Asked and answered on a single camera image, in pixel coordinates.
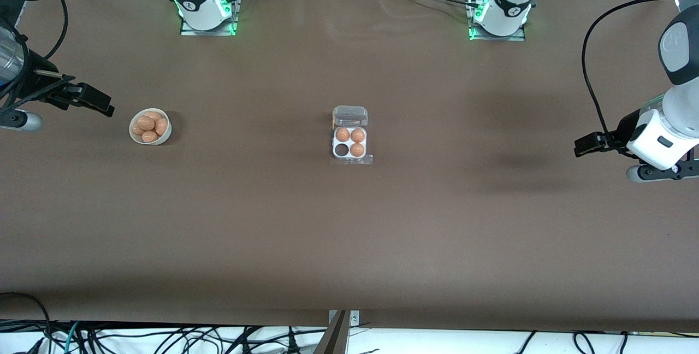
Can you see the clear plastic egg carton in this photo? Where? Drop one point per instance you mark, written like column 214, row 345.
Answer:
column 349, row 115

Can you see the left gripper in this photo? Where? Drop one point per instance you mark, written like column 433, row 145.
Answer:
column 624, row 128

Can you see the brown egg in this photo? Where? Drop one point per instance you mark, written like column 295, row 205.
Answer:
column 137, row 131
column 356, row 149
column 342, row 134
column 149, row 136
column 144, row 123
column 357, row 135
column 162, row 127
column 155, row 115

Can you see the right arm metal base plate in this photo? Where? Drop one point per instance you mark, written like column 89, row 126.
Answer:
column 207, row 33

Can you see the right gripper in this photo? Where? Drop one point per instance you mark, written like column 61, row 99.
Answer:
column 34, row 77

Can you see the silver table edge bracket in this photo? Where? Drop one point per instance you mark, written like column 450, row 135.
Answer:
column 354, row 318

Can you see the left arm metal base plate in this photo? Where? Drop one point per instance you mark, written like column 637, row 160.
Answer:
column 508, row 38

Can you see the white round bowl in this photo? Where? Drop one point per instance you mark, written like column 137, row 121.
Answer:
column 158, row 142

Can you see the dark metal pole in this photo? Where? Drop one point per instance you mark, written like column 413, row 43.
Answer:
column 334, row 340

